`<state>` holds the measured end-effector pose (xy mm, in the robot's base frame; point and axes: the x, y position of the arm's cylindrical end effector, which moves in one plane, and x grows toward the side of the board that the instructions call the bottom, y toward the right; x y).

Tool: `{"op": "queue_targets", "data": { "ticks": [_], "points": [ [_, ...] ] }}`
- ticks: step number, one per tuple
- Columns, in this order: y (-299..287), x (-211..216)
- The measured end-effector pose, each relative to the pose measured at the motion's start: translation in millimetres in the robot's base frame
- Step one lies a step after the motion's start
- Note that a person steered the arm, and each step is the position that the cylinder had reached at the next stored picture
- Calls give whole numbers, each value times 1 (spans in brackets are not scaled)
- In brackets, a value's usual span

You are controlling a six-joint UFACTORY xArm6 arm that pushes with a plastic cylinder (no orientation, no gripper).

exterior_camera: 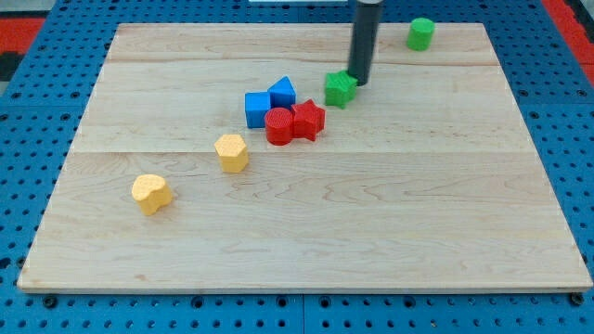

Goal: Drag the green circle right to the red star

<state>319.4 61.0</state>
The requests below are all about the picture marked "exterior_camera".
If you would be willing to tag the green cylinder block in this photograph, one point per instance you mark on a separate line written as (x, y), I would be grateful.
(420, 34)

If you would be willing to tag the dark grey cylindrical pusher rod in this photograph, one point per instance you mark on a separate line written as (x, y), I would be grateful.
(363, 39)

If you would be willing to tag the green star block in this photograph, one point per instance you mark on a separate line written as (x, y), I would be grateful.
(340, 89)

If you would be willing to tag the yellow heart block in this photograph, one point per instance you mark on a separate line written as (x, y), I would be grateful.
(151, 192)

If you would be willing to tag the blue triangle block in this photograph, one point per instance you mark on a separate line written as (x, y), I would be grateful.
(282, 93)

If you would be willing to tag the light wooden board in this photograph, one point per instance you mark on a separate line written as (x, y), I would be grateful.
(427, 182)

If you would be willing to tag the blue cube block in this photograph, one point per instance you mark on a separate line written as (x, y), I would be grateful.
(256, 105)

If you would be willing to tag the yellow hexagon block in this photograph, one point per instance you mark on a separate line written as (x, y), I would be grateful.
(232, 153)

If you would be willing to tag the red cylinder block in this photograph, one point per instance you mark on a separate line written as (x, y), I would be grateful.
(279, 126)

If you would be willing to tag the red star block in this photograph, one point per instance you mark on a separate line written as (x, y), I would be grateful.
(308, 119)

